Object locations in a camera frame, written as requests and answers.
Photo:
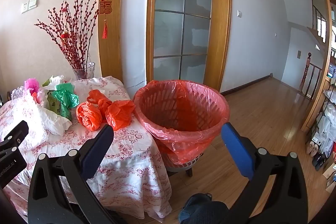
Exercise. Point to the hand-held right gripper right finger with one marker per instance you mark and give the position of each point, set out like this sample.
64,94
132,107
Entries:
236,150

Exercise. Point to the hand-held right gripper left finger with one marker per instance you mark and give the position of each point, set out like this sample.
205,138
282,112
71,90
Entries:
97,148

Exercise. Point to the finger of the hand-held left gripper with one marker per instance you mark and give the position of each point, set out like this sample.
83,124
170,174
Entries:
15,132

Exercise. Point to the orange plastic bag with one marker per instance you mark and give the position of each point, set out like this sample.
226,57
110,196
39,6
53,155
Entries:
118,112
89,115

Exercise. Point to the clear crinkled plastic bag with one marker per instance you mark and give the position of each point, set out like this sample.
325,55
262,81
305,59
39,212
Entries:
18,94

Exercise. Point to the translucent white plastic bag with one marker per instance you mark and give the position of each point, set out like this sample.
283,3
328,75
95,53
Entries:
52,121

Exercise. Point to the pink plastic bag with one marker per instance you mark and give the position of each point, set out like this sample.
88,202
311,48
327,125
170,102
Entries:
31,85

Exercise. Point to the dark green plastic bag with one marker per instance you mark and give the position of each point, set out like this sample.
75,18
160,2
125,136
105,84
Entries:
65,95

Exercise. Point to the red plastic mesh basket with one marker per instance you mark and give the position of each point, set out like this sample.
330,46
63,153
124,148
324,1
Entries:
176,166

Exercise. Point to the floral white tablecloth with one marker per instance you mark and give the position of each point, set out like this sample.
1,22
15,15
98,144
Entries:
126,161

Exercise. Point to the black stool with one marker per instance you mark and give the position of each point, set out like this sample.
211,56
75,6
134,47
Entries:
189,172

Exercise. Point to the opaque white plastic bag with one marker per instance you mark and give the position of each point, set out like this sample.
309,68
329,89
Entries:
56,81

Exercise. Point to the person's jeans leg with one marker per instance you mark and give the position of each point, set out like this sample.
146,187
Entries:
202,211

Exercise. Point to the pair of beige shoes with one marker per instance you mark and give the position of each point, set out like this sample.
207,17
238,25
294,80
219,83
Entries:
311,147

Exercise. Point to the clear glass vase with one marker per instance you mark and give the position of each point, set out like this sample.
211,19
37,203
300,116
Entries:
84,72

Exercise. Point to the pair of black shoes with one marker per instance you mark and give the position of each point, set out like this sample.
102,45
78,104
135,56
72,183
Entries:
319,159

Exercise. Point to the red berry branches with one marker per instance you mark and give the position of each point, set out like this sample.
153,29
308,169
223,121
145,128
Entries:
74,56

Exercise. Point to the small red lantern ornament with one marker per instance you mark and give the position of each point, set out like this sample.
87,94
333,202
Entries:
64,36

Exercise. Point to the frosted glass panel door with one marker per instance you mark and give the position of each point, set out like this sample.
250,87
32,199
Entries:
181,29

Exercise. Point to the wooden staircase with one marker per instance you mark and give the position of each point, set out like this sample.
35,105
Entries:
319,27

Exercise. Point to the wooden doorway post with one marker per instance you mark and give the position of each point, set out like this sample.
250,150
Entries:
317,98

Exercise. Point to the dark wall plate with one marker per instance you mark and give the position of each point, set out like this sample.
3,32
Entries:
299,54

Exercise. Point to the wooden wall trim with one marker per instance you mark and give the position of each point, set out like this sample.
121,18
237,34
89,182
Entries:
110,29

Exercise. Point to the wooden door frame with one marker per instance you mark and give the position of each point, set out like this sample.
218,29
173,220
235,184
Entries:
221,29

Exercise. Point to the white wall socket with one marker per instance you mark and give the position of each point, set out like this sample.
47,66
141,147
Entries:
25,7

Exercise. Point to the white light switch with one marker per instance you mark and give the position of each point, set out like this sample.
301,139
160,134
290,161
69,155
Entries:
33,2

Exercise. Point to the red tasselled wall hanging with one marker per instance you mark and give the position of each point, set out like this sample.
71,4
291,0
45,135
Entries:
105,7

